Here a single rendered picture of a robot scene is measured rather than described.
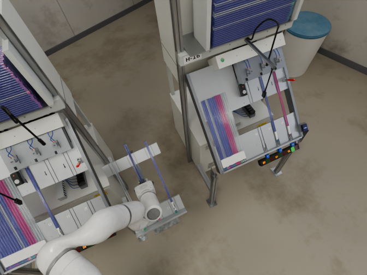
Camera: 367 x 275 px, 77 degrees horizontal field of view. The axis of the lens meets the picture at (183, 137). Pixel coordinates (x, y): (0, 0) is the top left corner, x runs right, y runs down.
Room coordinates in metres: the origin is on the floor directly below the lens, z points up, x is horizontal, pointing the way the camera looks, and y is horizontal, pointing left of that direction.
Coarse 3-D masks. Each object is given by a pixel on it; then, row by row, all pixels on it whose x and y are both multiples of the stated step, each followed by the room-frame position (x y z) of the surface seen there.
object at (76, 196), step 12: (96, 132) 1.24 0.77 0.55; (84, 144) 1.08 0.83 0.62; (96, 156) 0.95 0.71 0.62; (108, 156) 1.11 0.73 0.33; (96, 168) 0.84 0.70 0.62; (72, 180) 0.76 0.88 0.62; (108, 180) 0.73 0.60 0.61; (36, 192) 0.70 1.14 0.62; (48, 192) 0.69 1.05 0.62; (72, 192) 0.67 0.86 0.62; (84, 192) 0.66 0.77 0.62; (96, 192) 0.65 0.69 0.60; (108, 192) 0.67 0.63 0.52; (120, 192) 0.75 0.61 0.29; (36, 204) 0.61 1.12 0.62; (48, 204) 0.60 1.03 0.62; (60, 204) 0.59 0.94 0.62; (72, 204) 0.59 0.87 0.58; (36, 216) 0.52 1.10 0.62; (48, 216) 0.53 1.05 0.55
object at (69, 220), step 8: (88, 200) 0.51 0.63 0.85; (96, 200) 0.50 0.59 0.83; (72, 208) 0.47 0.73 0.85; (80, 208) 0.47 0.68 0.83; (88, 208) 0.46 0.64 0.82; (96, 208) 0.46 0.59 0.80; (56, 216) 0.43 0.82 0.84; (64, 216) 0.43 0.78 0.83; (72, 216) 0.43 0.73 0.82; (80, 216) 0.43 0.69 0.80; (88, 216) 0.43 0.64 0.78; (40, 224) 0.40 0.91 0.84; (48, 224) 0.40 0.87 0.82; (64, 224) 0.39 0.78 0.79; (72, 224) 0.39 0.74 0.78; (80, 224) 0.39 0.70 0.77; (48, 232) 0.36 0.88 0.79; (56, 232) 0.35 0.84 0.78; (64, 232) 0.35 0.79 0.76; (48, 240) 0.32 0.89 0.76
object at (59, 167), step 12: (72, 144) 0.77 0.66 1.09; (0, 156) 0.71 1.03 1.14; (60, 156) 0.72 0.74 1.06; (72, 156) 0.72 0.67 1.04; (0, 168) 0.66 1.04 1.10; (36, 168) 0.66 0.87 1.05; (48, 168) 0.66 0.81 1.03; (60, 168) 0.66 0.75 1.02; (72, 168) 0.66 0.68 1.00; (84, 168) 0.66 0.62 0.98; (36, 180) 0.61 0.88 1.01; (48, 180) 0.61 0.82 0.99; (60, 180) 0.61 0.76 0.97; (24, 192) 0.55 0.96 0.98
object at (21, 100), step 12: (0, 48) 0.91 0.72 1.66; (0, 60) 0.83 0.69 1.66; (0, 72) 0.80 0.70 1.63; (12, 72) 0.81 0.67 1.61; (0, 84) 0.78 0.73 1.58; (12, 84) 0.80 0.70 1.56; (24, 84) 0.82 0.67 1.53; (0, 96) 0.77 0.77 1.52; (12, 96) 0.78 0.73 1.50; (24, 96) 0.80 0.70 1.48; (36, 96) 0.86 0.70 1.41; (0, 108) 0.76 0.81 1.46; (12, 108) 0.77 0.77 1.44; (24, 108) 0.78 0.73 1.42; (36, 108) 0.80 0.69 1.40; (0, 120) 0.75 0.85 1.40
